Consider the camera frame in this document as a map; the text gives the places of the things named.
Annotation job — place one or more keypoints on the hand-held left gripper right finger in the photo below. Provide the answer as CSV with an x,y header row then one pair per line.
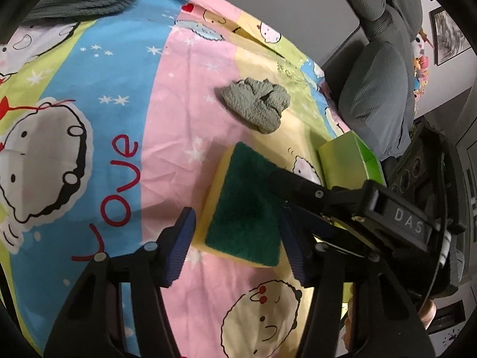
x,y
294,248

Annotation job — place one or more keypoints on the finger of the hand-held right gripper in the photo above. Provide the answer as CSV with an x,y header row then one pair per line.
x,y
335,233
298,190

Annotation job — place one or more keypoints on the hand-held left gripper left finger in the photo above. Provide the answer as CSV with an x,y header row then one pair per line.
x,y
179,248

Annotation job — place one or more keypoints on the light green box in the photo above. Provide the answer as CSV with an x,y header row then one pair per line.
x,y
346,160

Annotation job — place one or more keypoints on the green and yellow sponge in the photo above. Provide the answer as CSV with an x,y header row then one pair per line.
x,y
242,209

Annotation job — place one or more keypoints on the person's right hand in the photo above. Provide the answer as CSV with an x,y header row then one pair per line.
x,y
426,313

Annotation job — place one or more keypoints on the grey fuzzy cloth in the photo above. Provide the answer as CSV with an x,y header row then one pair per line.
x,y
257,100

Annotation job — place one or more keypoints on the grey textured cushion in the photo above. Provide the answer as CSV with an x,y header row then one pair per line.
x,y
391,0
376,93

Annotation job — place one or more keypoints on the cartoon printed bedsheet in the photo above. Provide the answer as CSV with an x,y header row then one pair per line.
x,y
149,119

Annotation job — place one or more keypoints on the hanging plush toys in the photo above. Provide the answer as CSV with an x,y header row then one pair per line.
x,y
421,63

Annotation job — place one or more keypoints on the framed wall picture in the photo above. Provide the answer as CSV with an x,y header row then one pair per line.
x,y
449,37

